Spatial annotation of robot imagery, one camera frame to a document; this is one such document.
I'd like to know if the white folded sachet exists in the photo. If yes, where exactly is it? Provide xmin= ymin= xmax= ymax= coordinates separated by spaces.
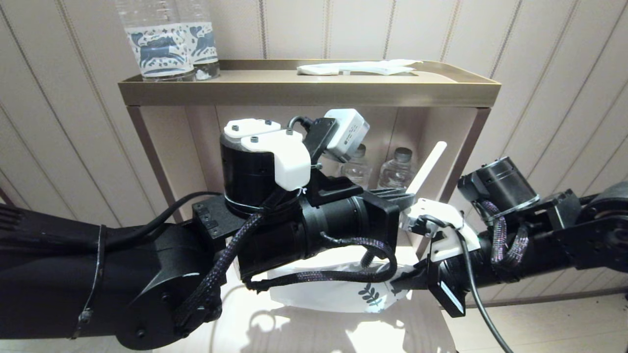
xmin=297 ymin=65 xmax=340 ymax=76

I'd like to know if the white left arm joint cover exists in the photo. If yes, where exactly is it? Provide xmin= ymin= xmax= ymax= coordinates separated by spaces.
xmin=223 ymin=118 xmax=312 ymax=192

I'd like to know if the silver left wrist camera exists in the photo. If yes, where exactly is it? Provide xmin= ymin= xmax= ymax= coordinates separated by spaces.
xmin=324 ymin=109 xmax=370 ymax=162

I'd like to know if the black camera cable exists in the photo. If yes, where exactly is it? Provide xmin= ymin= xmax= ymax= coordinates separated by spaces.
xmin=417 ymin=216 xmax=513 ymax=353
xmin=287 ymin=115 xmax=315 ymax=131

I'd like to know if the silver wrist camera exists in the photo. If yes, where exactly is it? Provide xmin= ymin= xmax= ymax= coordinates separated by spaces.
xmin=400 ymin=203 xmax=433 ymax=233
xmin=324 ymin=109 xmax=370 ymax=162

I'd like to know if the braided right arm cable sleeve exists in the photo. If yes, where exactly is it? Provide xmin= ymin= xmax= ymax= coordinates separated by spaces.
xmin=483 ymin=199 xmax=530 ymax=282

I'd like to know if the smooth black left arm cable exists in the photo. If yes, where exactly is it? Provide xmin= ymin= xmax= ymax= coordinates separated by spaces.
xmin=101 ymin=191 xmax=224 ymax=246

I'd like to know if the white packet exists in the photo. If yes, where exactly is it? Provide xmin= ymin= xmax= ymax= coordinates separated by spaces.
xmin=339 ymin=59 xmax=423 ymax=76

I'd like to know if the white leaf-print plastic bag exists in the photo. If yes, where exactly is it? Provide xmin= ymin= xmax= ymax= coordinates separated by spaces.
xmin=267 ymin=260 xmax=418 ymax=314

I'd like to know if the small clear water bottle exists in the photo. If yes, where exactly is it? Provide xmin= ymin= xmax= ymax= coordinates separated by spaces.
xmin=378 ymin=147 xmax=415 ymax=189
xmin=341 ymin=145 xmax=368 ymax=189

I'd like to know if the black right camera cable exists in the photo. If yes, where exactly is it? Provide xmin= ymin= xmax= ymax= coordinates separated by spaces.
xmin=417 ymin=216 xmax=513 ymax=353

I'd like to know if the bronze open shelf unit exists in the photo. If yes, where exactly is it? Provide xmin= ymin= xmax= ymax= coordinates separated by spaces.
xmin=118 ymin=59 xmax=501 ymax=255

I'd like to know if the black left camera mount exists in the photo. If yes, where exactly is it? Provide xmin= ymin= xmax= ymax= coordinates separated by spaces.
xmin=302 ymin=118 xmax=365 ymax=206

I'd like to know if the braided arm cable sleeve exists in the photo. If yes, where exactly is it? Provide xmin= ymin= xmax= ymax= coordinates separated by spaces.
xmin=174 ymin=189 xmax=398 ymax=334
xmin=483 ymin=199 xmax=530 ymax=282

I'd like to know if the black left camera cable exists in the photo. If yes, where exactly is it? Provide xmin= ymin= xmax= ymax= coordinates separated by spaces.
xmin=287 ymin=115 xmax=315 ymax=131

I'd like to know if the large bottle blue deer label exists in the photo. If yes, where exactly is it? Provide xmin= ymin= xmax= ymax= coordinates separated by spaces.
xmin=176 ymin=0 xmax=221 ymax=80
xmin=115 ymin=0 xmax=197 ymax=81

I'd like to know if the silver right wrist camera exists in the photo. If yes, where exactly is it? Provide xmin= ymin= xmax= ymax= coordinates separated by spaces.
xmin=400 ymin=203 xmax=433 ymax=233

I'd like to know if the braided left arm cable sleeve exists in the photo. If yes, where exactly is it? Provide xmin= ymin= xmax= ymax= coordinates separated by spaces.
xmin=174 ymin=189 xmax=398 ymax=334

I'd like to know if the slim white toothbrush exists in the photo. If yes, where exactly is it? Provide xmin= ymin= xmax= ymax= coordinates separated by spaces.
xmin=406 ymin=141 xmax=448 ymax=198

